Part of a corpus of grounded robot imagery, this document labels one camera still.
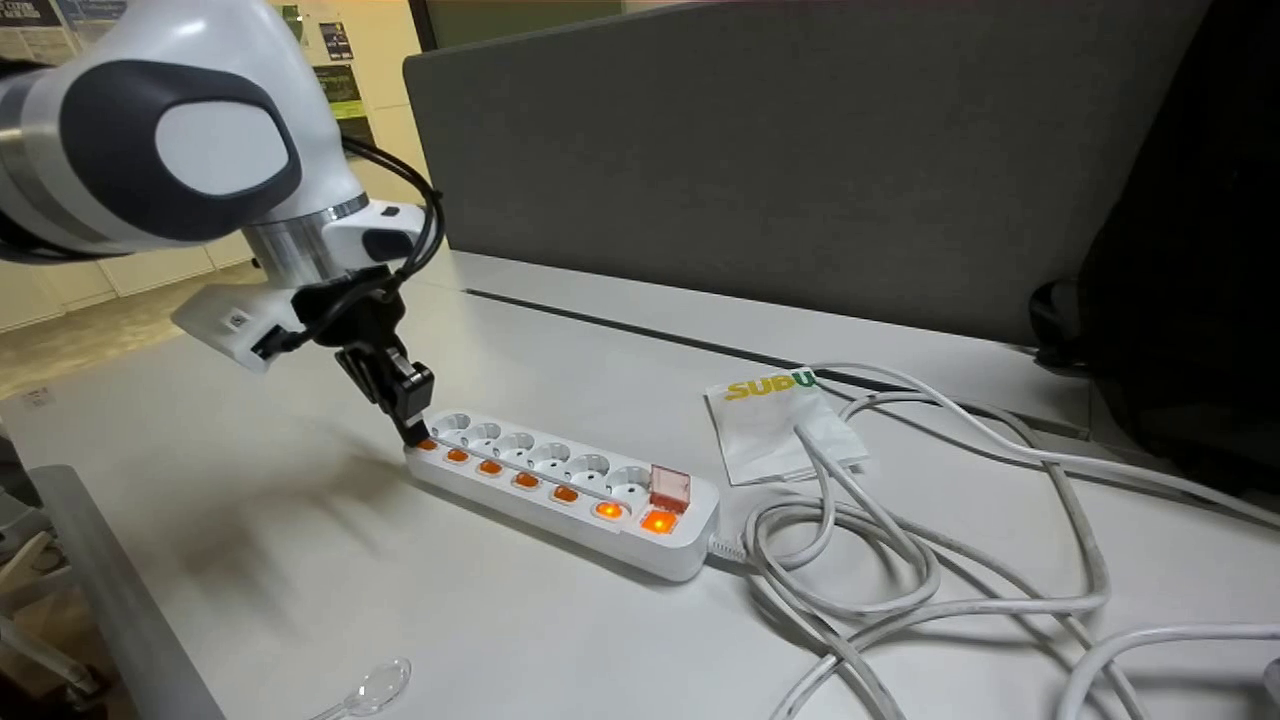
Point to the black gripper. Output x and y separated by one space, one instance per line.
358 323

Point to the white multi-socket power strip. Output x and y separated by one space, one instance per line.
619 511

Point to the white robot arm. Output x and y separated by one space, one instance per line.
195 123

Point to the clear plastic object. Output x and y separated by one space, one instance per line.
370 692

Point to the grey desk partition panel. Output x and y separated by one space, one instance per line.
923 163

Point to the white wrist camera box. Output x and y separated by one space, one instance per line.
243 323

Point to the dark green wall poster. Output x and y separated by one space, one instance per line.
345 102

